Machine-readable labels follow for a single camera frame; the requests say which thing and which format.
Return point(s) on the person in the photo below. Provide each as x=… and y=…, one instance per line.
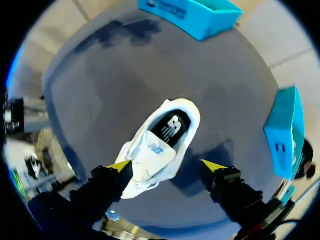
x=308, y=152

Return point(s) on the white and beige sneaker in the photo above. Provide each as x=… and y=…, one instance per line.
x=155, y=160

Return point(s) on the black insole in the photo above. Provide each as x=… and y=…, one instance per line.
x=172, y=125

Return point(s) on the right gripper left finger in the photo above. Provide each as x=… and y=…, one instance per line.
x=100, y=185

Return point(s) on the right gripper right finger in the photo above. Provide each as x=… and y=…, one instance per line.
x=232, y=190

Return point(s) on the teal cardboard box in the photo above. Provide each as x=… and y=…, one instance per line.
x=212, y=25
x=280, y=125

